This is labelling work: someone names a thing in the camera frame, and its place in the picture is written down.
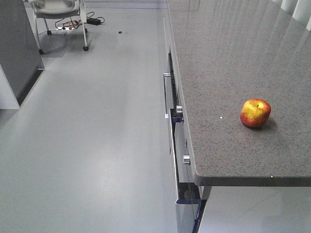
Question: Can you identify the red yellow apple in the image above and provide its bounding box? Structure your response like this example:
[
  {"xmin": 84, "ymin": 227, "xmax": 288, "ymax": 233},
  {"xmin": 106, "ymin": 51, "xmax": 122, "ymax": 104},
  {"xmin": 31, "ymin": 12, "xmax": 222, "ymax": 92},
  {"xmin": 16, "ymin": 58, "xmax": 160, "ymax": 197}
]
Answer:
[{"xmin": 240, "ymin": 99, "xmax": 272, "ymax": 128}]

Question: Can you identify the silver drawer knob upper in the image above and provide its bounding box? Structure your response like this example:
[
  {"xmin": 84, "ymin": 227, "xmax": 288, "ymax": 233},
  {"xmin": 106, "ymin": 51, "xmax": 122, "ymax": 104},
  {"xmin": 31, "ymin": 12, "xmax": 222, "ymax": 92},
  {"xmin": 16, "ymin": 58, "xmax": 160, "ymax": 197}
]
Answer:
[{"xmin": 176, "ymin": 105, "xmax": 183, "ymax": 114}]

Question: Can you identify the silver drawer knob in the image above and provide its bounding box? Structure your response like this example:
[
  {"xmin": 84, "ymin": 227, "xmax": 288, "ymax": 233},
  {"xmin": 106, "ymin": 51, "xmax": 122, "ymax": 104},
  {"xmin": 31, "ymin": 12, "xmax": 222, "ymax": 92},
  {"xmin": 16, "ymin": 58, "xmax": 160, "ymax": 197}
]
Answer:
[
  {"xmin": 176, "ymin": 105, "xmax": 183, "ymax": 114},
  {"xmin": 182, "ymin": 155, "xmax": 190, "ymax": 165}
]

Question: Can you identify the silver drawer knob lower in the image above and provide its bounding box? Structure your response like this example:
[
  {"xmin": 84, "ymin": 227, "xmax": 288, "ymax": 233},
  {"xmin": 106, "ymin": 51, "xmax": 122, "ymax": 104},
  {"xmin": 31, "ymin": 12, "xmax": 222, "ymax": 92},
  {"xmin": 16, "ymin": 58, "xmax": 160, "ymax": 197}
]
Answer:
[{"xmin": 182, "ymin": 155, "xmax": 190, "ymax": 165}]

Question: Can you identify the grey speckled kitchen counter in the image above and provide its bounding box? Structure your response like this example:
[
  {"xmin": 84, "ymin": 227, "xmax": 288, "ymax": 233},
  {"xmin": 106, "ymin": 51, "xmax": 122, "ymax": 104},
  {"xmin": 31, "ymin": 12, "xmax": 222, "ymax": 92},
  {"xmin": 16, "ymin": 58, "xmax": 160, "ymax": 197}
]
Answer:
[{"xmin": 168, "ymin": 0, "xmax": 311, "ymax": 187}]

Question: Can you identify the black power adapter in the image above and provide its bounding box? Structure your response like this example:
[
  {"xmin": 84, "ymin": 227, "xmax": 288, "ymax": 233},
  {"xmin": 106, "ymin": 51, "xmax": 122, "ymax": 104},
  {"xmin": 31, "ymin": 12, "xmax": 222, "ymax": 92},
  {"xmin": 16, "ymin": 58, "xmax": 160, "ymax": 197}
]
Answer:
[{"xmin": 86, "ymin": 17, "xmax": 102, "ymax": 25}]

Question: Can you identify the white power strip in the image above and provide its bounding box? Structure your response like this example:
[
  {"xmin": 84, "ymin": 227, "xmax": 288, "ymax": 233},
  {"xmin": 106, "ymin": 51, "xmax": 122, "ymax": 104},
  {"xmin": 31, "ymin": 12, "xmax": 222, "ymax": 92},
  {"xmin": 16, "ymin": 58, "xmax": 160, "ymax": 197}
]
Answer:
[{"xmin": 56, "ymin": 25, "xmax": 75, "ymax": 31}]

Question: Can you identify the white rolling chair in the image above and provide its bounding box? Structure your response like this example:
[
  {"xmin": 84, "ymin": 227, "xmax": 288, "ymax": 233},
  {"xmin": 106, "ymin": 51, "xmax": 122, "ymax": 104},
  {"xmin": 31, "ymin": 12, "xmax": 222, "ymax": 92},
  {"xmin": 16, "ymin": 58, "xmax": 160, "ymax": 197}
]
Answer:
[{"xmin": 28, "ymin": 0, "xmax": 89, "ymax": 54}]

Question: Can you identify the silver oven door handle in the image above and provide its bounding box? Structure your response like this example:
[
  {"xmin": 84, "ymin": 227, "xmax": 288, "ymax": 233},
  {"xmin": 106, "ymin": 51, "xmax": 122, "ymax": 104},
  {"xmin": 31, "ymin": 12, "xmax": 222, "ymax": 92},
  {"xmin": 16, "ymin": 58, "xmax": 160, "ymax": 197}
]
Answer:
[{"xmin": 163, "ymin": 73, "xmax": 173, "ymax": 153}]

